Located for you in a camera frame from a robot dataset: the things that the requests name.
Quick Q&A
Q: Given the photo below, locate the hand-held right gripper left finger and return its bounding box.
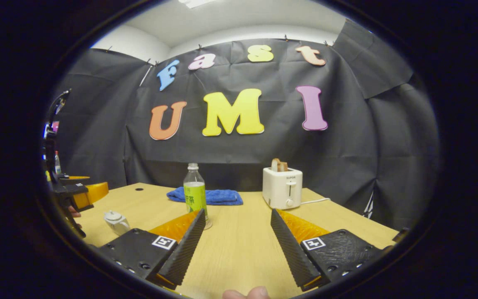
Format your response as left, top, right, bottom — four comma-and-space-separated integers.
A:
97, 208, 206, 290

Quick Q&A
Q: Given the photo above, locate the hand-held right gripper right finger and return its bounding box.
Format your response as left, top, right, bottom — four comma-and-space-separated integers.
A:
270, 208, 385, 292

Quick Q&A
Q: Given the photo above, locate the white floral teacup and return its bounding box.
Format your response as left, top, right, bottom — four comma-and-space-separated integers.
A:
103, 211, 132, 236

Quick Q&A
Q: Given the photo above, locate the green label water bottle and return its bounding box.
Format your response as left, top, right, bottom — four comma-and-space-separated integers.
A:
183, 163, 209, 228

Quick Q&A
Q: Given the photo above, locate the white toaster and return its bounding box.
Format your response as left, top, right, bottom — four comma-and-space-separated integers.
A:
262, 167, 303, 210

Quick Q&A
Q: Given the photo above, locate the blue folded towel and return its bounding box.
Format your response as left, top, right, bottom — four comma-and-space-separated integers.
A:
166, 187, 244, 206

